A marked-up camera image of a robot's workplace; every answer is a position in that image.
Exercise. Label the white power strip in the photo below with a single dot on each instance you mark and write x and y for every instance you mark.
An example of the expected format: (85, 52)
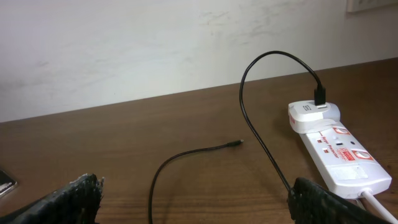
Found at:
(346, 167)

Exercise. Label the white charger plug adapter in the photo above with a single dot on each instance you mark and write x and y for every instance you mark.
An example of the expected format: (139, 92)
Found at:
(305, 117)

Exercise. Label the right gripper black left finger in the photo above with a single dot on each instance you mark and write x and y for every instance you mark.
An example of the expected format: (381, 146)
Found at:
(76, 203)

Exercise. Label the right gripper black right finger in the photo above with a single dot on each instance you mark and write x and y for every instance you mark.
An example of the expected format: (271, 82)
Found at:
(309, 203)

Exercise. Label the black Samsung Galaxy phone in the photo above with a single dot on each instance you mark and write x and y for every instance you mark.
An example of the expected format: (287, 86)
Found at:
(7, 183)

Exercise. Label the white wall socket plate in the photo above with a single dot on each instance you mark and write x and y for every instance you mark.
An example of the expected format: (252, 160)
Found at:
(362, 5)

